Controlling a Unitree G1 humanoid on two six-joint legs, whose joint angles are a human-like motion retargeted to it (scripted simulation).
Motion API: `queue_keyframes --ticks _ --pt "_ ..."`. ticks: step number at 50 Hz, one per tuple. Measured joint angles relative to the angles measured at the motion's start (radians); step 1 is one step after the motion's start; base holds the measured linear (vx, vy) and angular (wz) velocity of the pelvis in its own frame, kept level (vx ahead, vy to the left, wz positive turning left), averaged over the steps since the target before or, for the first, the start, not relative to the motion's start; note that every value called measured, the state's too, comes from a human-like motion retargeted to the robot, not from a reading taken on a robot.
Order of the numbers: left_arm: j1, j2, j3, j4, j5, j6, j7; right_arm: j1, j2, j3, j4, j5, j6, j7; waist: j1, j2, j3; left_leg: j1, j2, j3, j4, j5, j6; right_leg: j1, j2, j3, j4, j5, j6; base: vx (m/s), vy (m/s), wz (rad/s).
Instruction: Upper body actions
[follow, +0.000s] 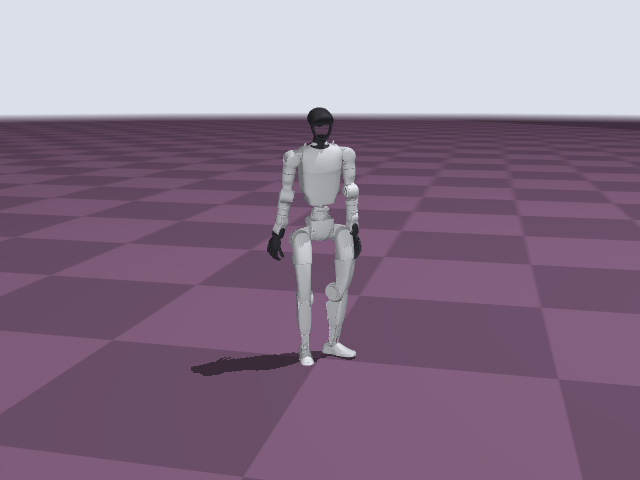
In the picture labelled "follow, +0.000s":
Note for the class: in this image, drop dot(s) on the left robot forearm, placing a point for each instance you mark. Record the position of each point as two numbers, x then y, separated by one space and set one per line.
351 212

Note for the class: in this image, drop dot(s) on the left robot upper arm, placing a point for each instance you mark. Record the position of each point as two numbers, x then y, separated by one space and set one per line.
349 189

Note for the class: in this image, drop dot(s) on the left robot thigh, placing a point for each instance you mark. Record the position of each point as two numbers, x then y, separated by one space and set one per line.
344 262

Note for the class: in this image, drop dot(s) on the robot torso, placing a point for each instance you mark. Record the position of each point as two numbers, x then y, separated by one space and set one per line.
319 180

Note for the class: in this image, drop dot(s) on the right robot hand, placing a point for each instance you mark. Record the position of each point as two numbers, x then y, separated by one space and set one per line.
274 244

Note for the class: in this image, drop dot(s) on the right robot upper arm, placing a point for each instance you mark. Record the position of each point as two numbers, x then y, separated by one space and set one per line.
291 160

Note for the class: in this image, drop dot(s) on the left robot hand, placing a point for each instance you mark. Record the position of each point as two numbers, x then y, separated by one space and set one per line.
357 243

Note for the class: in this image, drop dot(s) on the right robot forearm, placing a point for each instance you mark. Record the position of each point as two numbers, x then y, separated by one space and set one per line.
282 215

